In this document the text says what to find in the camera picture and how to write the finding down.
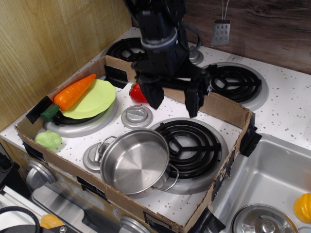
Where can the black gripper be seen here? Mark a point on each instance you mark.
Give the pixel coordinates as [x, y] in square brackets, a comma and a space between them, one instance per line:
[168, 66]

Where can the orange toy carrot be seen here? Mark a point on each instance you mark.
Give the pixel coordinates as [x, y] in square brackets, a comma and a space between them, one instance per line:
[65, 99]

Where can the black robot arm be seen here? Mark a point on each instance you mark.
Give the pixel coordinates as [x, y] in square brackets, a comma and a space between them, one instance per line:
[158, 16]

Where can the light green plate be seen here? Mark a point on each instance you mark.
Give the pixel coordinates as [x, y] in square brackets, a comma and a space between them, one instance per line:
[97, 99]

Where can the red toy strawberry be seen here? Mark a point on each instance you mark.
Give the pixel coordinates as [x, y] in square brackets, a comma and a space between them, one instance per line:
[136, 94]

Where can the silver back stove knob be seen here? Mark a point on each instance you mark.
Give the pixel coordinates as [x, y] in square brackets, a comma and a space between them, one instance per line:
[195, 57]

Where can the silver stove knob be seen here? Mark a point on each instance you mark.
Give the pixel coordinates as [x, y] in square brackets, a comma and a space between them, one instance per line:
[93, 156]
[195, 57]
[137, 116]

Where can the silver centre stove knob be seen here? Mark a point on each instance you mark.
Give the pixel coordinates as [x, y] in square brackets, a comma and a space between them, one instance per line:
[137, 116]

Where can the cardboard fence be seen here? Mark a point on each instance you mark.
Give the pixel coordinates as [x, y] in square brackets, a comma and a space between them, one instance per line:
[158, 211]

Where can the back left black burner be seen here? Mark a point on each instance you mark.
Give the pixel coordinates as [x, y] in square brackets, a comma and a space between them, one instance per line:
[128, 49]

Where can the black burner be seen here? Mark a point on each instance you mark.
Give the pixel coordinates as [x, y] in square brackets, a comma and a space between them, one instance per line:
[239, 83]
[128, 49]
[197, 151]
[85, 128]

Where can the front right black burner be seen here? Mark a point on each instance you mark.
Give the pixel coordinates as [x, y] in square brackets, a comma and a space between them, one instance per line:
[197, 151]

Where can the back right black burner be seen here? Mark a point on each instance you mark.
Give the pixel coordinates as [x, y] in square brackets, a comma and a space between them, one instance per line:
[239, 83]

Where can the hanging metal spatula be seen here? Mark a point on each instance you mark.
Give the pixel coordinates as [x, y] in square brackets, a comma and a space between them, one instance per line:
[221, 30]

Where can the stainless steel pot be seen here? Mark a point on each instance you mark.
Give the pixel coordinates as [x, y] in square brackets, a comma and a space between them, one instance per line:
[138, 162]

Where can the silver front stove knob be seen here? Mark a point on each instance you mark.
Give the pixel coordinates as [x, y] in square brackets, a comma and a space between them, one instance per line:
[93, 156]

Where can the front left black burner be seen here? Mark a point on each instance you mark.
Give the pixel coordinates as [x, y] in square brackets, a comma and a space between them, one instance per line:
[85, 128]

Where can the silver sink basin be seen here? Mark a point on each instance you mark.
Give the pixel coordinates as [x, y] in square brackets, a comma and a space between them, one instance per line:
[276, 174]

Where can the green toy lettuce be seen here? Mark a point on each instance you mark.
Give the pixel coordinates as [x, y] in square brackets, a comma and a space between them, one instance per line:
[49, 139]

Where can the silver oven dial right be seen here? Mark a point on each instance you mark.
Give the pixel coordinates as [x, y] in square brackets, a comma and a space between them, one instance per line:
[129, 225]

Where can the silver oven dial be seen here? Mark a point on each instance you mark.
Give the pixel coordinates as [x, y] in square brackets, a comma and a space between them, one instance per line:
[38, 175]
[129, 225]

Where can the silver pot lid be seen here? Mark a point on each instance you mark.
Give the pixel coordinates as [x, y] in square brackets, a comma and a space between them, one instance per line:
[262, 218]

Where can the silver oven dial left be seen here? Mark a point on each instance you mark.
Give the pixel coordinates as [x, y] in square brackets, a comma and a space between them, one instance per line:
[38, 175]

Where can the yellow toy in sink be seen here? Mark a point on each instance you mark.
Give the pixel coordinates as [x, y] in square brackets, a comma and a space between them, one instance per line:
[302, 208]

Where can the orange toy bottom left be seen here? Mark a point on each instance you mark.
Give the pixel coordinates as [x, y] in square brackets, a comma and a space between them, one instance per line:
[50, 221]

